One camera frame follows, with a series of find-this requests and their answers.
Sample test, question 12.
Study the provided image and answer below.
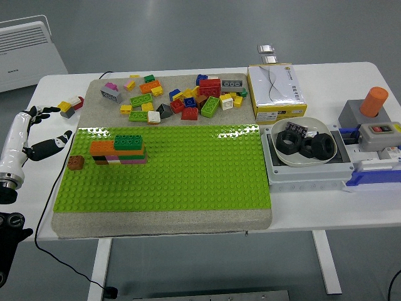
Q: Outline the green studded baseplate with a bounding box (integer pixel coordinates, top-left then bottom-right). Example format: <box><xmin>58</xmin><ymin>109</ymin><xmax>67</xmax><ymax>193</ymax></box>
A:
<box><xmin>52</xmin><ymin>124</ymin><xmax>272</xmax><ymax>213</ymax></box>

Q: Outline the red sloped toy brick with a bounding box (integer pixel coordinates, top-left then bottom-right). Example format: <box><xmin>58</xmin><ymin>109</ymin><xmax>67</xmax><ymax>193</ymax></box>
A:
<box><xmin>180</xmin><ymin>107</ymin><xmax>200</xmax><ymax>122</ymax></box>

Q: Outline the grey junction box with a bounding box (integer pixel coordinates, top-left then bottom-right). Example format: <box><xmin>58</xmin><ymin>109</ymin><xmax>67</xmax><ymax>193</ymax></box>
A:
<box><xmin>261</xmin><ymin>122</ymin><xmax>357</xmax><ymax>194</ymax></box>

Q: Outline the grey-brown mat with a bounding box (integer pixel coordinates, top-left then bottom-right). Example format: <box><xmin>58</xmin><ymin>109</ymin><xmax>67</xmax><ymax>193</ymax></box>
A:
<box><xmin>51</xmin><ymin>73</ymin><xmax>274</xmax><ymax>239</ymax></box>

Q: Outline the white bowl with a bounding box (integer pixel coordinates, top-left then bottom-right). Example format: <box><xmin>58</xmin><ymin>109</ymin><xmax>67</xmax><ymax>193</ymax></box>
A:
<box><xmin>269</xmin><ymin>117</ymin><xmax>340</xmax><ymax>168</ymax></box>

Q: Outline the large red toy brick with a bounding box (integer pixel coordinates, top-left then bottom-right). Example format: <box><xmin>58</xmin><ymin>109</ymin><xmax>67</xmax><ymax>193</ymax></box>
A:
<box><xmin>199</xmin><ymin>78</ymin><xmax>222</xmax><ymax>98</ymax></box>

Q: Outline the grey push-button switch box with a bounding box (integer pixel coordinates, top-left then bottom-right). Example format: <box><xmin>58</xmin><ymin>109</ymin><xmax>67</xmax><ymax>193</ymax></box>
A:
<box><xmin>358</xmin><ymin>122</ymin><xmax>401</xmax><ymax>151</ymax></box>

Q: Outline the purple circuit board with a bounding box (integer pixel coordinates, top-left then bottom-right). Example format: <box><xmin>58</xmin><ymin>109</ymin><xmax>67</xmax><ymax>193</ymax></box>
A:
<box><xmin>284</xmin><ymin>121</ymin><xmax>308</xmax><ymax>136</ymax></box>

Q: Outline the white floor heater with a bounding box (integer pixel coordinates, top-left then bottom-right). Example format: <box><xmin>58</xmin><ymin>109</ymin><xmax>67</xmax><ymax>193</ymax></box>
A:
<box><xmin>0</xmin><ymin>14</ymin><xmax>69</xmax><ymax>93</ymax></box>

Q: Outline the black cord with plug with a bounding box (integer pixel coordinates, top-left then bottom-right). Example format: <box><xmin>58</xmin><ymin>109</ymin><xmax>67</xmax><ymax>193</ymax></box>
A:
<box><xmin>34</xmin><ymin>166</ymin><xmax>120</xmax><ymax>299</ymax></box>

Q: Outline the lime green toy brick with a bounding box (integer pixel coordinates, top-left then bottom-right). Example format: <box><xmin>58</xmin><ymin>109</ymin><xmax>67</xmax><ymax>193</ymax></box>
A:
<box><xmin>128</xmin><ymin>110</ymin><xmax>150</xmax><ymax>123</ymax></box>
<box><xmin>200</xmin><ymin>96</ymin><xmax>221</xmax><ymax>119</ymax></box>
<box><xmin>129</xmin><ymin>93</ymin><xmax>154</xmax><ymax>108</ymax></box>

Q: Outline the grey block holder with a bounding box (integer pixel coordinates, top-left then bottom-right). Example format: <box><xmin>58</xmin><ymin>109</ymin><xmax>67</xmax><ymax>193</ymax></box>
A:
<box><xmin>338</xmin><ymin>99</ymin><xmax>392</xmax><ymax>131</ymax></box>

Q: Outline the dark green toy brick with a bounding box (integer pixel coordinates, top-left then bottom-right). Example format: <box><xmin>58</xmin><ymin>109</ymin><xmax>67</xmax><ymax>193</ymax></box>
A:
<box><xmin>113</xmin><ymin>134</ymin><xmax>145</xmax><ymax>151</ymax></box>

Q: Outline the orange cylinder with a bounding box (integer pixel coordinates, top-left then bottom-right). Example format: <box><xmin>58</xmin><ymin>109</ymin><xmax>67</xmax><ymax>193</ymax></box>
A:
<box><xmin>359</xmin><ymin>87</ymin><xmax>390</xmax><ymax>119</ymax></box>

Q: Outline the grey sloped toy brick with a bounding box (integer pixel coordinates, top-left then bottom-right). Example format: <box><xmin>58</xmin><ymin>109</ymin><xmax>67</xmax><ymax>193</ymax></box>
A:
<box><xmin>155</xmin><ymin>103</ymin><xmax>174</xmax><ymax>120</ymax></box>

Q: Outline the blue and white fixture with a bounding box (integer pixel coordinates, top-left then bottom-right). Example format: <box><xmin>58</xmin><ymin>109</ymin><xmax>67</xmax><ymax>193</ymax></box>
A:
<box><xmin>339</xmin><ymin>127</ymin><xmax>401</xmax><ymax>194</ymax></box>

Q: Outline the white table leg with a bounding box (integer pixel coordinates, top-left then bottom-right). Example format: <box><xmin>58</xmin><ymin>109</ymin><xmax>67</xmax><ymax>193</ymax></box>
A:
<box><xmin>86</xmin><ymin>238</ymin><xmax>113</xmax><ymax>301</ymax></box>
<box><xmin>311</xmin><ymin>230</ymin><xmax>343</xmax><ymax>295</ymax></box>

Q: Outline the large black hex nut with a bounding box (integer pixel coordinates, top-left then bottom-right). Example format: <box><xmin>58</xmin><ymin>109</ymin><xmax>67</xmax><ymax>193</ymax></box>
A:
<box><xmin>275</xmin><ymin>130</ymin><xmax>303</xmax><ymax>156</ymax></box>
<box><xmin>299</xmin><ymin>137</ymin><xmax>316</xmax><ymax>159</ymax></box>
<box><xmin>311</xmin><ymin>133</ymin><xmax>338</xmax><ymax>162</ymax></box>

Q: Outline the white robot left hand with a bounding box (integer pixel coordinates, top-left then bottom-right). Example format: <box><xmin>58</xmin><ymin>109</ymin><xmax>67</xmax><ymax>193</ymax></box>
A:
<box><xmin>0</xmin><ymin>105</ymin><xmax>73</xmax><ymax>184</ymax></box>

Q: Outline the orange toy brick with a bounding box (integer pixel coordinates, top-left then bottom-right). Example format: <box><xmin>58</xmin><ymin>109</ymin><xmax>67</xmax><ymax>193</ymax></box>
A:
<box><xmin>138</xmin><ymin>80</ymin><xmax>162</xmax><ymax>95</ymax></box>
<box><xmin>115</xmin><ymin>147</ymin><xmax>147</xmax><ymax>157</ymax></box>
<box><xmin>89</xmin><ymin>140</ymin><xmax>116</xmax><ymax>157</ymax></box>

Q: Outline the white and yellow cardboard box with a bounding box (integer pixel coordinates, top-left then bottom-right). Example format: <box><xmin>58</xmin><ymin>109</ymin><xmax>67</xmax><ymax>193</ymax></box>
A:
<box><xmin>246</xmin><ymin>63</ymin><xmax>308</xmax><ymax>122</ymax></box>

